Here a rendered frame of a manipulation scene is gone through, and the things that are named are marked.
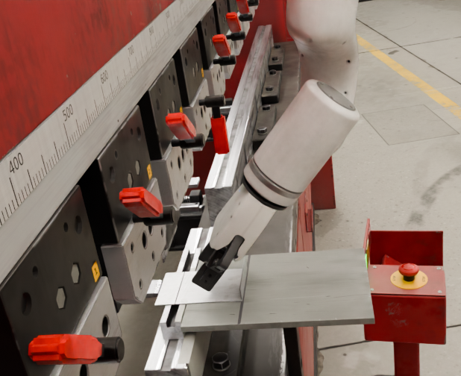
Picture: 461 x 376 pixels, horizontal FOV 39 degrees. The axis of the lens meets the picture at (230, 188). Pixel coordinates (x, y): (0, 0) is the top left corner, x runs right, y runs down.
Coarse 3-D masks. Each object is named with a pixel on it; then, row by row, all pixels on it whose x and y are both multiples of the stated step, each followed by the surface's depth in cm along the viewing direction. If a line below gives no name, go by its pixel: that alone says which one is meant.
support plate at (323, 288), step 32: (256, 256) 103; (288, 256) 102; (320, 256) 101; (352, 256) 99; (256, 288) 95; (288, 288) 94; (320, 288) 93; (352, 288) 92; (192, 320) 90; (224, 320) 89; (256, 320) 88; (288, 320) 87; (320, 320) 86; (352, 320) 85
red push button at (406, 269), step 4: (404, 264) 129; (408, 264) 129; (412, 264) 129; (400, 268) 129; (404, 268) 128; (408, 268) 128; (412, 268) 128; (416, 268) 128; (400, 272) 128; (404, 272) 127; (408, 272) 127; (412, 272) 127; (416, 272) 127; (404, 276) 129; (408, 276) 127; (412, 276) 128; (404, 280) 129; (408, 280) 129; (412, 280) 129
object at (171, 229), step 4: (176, 212) 95; (180, 212) 97; (176, 216) 95; (176, 220) 94; (176, 224) 94; (168, 228) 90; (172, 228) 92; (176, 228) 98; (168, 232) 89; (172, 232) 92; (168, 236) 89; (172, 236) 95; (168, 240) 89; (168, 244) 89; (164, 248) 88; (168, 248) 92; (164, 252) 90; (164, 256) 90; (164, 260) 90
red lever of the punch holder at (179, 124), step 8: (168, 120) 73; (176, 120) 73; (184, 120) 73; (176, 128) 74; (184, 128) 74; (192, 128) 77; (176, 136) 76; (184, 136) 76; (192, 136) 77; (200, 136) 80; (176, 144) 81; (184, 144) 80; (192, 144) 80; (200, 144) 80
